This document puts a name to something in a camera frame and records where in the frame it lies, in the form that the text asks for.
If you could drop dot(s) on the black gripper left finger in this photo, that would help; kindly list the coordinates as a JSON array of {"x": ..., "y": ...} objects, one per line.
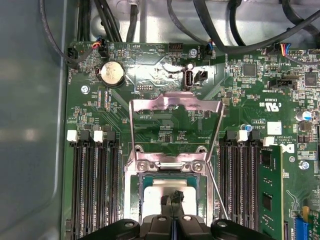
[{"x": 120, "y": 231}]

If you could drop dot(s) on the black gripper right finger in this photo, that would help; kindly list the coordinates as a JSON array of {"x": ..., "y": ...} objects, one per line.
[{"x": 230, "y": 231}]

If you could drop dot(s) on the thin metal locking lever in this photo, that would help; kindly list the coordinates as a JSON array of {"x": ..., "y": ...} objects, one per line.
[{"x": 217, "y": 192}]

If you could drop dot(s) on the silver CPU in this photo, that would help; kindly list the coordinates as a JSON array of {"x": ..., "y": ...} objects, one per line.
[{"x": 155, "y": 200}]

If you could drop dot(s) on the metal socket cover frame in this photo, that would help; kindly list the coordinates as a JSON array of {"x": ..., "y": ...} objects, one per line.
[{"x": 175, "y": 100}]

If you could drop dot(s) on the green RAM stick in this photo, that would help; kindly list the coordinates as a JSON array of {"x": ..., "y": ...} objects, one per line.
[{"x": 271, "y": 187}]

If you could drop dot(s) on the green motherboard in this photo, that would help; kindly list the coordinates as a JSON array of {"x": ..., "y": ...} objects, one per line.
[{"x": 250, "y": 112}]

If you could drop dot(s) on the round coin battery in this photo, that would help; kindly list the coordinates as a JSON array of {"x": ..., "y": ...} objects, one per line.
[{"x": 112, "y": 73}]

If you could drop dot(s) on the black open PC case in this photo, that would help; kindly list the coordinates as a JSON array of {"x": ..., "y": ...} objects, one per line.
[{"x": 30, "y": 100}]

